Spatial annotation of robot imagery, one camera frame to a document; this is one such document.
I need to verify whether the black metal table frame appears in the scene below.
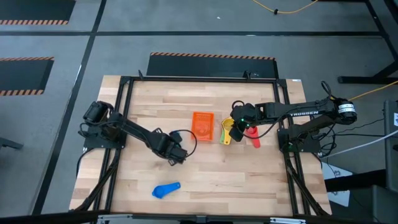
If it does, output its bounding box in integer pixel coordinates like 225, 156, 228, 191
70, 70, 332, 218

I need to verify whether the medium blue measuring cup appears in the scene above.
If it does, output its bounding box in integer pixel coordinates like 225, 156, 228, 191
151, 182, 182, 200

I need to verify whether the black floor beam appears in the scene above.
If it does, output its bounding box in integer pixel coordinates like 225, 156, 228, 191
324, 169, 387, 193

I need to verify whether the wide black hazard-striped floor mat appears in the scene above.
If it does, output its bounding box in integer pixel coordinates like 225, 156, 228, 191
146, 52, 280, 79

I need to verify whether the yellow floor cable with clip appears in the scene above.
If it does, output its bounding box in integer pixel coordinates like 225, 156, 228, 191
253, 0, 320, 15

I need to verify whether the grey cabinet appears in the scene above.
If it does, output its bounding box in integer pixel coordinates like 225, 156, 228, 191
384, 99, 398, 194

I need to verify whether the white paper sheet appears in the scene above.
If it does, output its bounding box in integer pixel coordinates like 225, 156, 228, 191
320, 161, 352, 208

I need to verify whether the white cable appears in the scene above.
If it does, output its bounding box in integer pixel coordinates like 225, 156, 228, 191
329, 129, 398, 156

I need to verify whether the orange plastic basket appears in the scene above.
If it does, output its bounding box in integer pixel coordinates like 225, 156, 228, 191
190, 111, 215, 142

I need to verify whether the yellow extension cable with plug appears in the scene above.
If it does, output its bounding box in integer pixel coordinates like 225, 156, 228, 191
348, 80, 398, 101

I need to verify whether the red measuring cup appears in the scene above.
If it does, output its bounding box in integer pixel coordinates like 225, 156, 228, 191
245, 126, 262, 149

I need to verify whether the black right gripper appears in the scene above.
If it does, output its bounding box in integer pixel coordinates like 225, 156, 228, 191
229, 102, 258, 143

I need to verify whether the yellow measuring cup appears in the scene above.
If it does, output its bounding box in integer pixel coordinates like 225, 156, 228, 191
221, 116, 236, 146

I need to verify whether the black desk leg frame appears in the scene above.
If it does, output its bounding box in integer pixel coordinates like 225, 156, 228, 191
310, 0, 398, 85

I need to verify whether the dark grey furniture foot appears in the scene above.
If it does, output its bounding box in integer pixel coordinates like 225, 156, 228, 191
0, 136, 24, 151

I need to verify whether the silver metal bracket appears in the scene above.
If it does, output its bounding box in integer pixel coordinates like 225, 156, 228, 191
269, 217, 307, 224
96, 213, 134, 224

